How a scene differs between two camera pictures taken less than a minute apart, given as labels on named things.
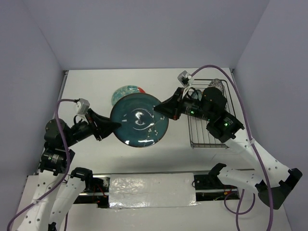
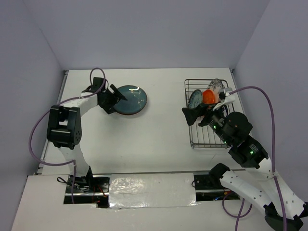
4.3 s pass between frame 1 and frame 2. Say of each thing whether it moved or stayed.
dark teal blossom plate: moved
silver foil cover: stayed
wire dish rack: stayed
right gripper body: moved
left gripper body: moved
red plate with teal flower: moved
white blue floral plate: stayed
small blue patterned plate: stayed
